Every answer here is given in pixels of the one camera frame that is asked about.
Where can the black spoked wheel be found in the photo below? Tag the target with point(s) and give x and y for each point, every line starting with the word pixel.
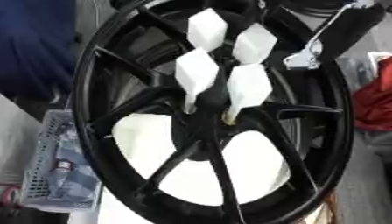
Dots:
pixel 203 137

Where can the white pin with thin stem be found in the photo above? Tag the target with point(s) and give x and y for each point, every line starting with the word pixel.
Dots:
pixel 254 43
pixel 206 29
pixel 249 86
pixel 196 73

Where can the grey pierced plastic basket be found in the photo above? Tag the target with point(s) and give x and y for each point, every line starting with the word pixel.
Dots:
pixel 46 175

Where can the blue fabric item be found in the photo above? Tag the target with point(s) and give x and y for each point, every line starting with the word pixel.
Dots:
pixel 35 43

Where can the red fabric item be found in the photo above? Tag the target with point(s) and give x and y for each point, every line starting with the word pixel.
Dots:
pixel 375 102

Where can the pink tape roll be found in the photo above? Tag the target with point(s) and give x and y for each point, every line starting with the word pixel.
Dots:
pixel 7 194

